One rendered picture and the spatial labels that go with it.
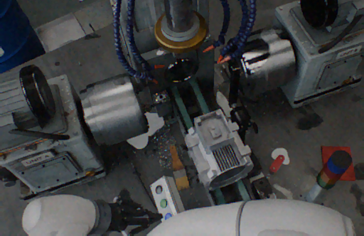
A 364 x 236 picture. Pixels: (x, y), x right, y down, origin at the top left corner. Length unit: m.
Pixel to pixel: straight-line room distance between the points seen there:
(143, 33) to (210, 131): 0.50
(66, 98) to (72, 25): 1.39
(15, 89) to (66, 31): 1.52
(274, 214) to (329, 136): 1.12
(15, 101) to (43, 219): 0.48
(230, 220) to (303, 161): 1.01
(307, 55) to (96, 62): 1.03
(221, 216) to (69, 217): 0.39
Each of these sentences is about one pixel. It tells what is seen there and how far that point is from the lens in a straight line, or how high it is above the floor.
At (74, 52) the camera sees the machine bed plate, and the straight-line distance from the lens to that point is 2.07.
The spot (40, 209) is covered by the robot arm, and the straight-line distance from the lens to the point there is 0.94.
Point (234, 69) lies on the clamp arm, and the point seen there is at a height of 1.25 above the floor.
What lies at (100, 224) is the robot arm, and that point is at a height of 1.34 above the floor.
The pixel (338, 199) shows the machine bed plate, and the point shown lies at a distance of 1.66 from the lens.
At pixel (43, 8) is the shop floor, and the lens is 3.59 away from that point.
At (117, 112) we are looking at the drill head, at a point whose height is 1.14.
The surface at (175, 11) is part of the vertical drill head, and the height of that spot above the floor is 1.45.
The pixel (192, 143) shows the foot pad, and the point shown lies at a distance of 1.37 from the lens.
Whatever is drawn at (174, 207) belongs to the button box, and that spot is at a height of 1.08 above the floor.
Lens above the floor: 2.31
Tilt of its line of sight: 60 degrees down
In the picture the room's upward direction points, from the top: 6 degrees counter-clockwise
